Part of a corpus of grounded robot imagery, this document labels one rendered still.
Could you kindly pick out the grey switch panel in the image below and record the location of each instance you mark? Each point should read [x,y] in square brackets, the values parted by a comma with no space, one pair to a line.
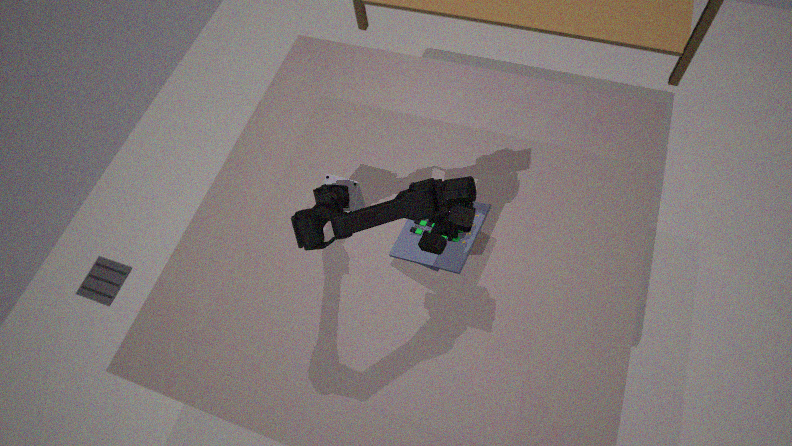
[456,251]

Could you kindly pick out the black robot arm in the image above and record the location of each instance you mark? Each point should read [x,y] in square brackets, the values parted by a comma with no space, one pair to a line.
[419,202]

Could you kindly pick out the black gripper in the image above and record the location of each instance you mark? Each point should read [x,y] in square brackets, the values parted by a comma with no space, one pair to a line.
[433,241]

